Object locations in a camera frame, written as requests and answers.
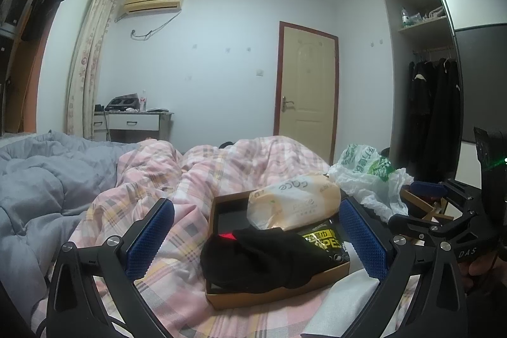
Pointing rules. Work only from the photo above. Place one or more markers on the white desk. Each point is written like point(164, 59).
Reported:
point(126, 122)

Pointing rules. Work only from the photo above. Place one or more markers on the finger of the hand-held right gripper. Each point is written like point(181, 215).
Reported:
point(412, 222)
point(426, 188)

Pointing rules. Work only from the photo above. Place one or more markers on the black yellow wipes packet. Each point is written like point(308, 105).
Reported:
point(324, 243)

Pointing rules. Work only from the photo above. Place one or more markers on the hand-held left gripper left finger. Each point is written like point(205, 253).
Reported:
point(150, 239)

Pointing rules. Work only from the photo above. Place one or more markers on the person's right hand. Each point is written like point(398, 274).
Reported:
point(481, 268)

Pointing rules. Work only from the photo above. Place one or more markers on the green bottle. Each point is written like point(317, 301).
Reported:
point(404, 18)

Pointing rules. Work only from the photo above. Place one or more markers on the floral curtain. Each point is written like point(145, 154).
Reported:
point(93, 57)

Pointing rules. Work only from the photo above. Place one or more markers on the clear plastic bottle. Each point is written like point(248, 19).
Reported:
point(143, 100)

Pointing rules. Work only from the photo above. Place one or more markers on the grey duvet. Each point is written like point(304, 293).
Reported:
point(47, 179)

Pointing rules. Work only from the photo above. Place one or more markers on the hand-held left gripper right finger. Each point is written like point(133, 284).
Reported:
point(362, 239)

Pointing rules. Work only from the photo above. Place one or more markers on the black hanging jacket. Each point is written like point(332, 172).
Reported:
point(420, 92)

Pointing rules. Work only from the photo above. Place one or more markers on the pink plaid duvet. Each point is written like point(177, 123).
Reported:
point(178, 179)

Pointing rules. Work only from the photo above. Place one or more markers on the white green-print plastic bag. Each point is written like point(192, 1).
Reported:
point(368, 171)

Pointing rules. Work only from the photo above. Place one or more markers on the black knit hat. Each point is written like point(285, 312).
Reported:
point(269, 258)

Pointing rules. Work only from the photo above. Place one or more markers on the black hanging coat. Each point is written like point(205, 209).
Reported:
point(445, 116)

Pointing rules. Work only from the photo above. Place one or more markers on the white cloth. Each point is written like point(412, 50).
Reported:
point(352, 298)

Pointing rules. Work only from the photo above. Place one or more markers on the brown cardboard lid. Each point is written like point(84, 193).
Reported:
point(416, 203)

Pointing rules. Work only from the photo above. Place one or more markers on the black device on desk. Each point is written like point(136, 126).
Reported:
point(121, 103)

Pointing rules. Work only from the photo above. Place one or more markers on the white shelf clutter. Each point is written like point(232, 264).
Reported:
point(426, 16)

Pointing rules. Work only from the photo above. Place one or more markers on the brown cardboard box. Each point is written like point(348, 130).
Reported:
point(277, 292)

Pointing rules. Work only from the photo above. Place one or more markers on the beige air conditioner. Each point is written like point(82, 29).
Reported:
point(152, 1)

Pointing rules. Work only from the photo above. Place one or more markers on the black hanging shirt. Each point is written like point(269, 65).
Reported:
point(49, 1)

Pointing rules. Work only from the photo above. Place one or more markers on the beige tissue pack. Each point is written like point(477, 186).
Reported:
point(295, 199)

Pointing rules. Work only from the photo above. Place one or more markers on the cream door with red frame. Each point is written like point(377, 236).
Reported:
point(307, 92)

